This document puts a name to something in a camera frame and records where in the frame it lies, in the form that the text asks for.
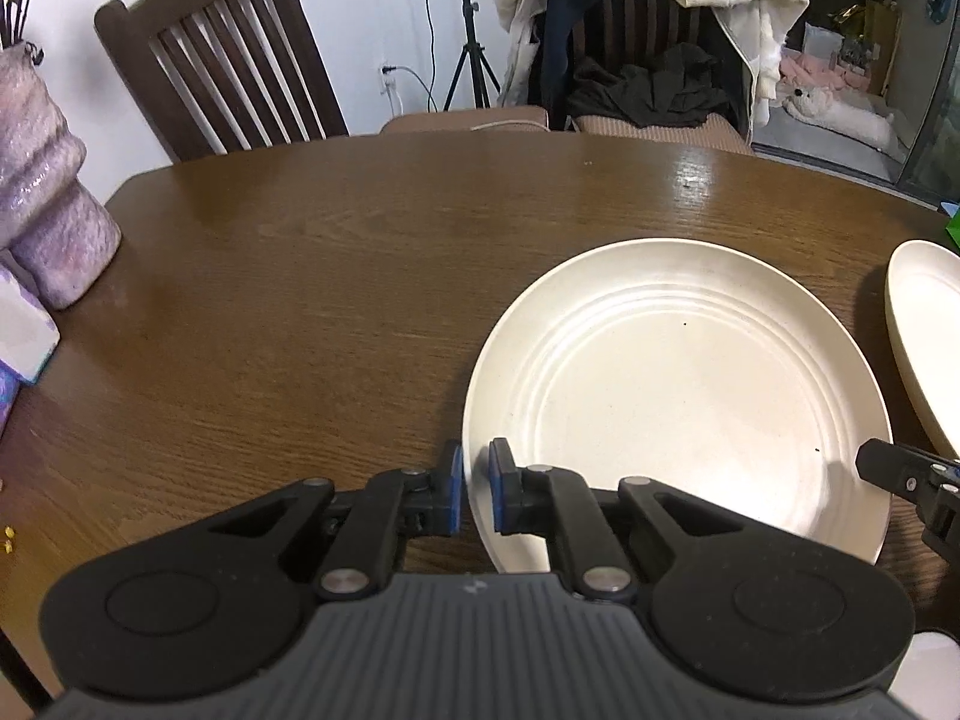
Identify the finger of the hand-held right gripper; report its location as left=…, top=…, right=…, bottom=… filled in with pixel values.
left=856, top=438, right=960, bottom=569

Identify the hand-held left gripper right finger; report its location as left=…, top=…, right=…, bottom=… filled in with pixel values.
left=487, top=437, right=751, bottom=605

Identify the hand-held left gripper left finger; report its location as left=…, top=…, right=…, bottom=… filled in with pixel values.
left=202, top=439, right=466, bottom=601

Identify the cream plate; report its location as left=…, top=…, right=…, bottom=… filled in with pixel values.
left=463, top=238, right=895, bottom=575
left=886, top=240, right=960, bottom=458

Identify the white plush toy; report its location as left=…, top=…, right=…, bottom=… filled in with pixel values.
left=776, top=82, right=905, bottom=158

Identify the brown seat cushion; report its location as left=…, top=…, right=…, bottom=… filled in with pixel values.
left=379, top=106, right=548, bottom=136

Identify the sliding glass door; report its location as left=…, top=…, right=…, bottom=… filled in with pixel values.
left=889, top=0, right=960, bottom=207

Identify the pink pet bed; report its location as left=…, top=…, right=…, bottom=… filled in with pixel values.
left=780, top=45, right=893, bottom=95

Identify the black garment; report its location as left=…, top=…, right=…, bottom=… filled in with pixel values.
left=568, top=43, right=740, bottom=128

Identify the navy garment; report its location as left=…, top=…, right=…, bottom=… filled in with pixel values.
left=541, top=0, right=601, bottom=130

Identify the flat purple tissue pack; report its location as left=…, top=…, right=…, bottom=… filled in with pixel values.
left=0, top=367, right=22, bottom=440

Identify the purple and white tissue pack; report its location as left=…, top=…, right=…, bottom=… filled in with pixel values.
left=0, top=251, right=61, bottom=383

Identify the studio light on stand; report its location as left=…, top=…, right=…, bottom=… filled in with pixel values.
left=442, top=0, right=502, bottom=112

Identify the dark wooden chair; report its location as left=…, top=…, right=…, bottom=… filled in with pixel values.
left=570, top=0, right=757, bottom=157
left=94, top=0, right=350, bottom=164

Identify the pink textured vase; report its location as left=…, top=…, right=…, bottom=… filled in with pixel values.
left=0, top=41, right=122, bottom=310

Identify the black power cable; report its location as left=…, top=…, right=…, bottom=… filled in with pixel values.
left=384, top=0, right=442, bottom=115

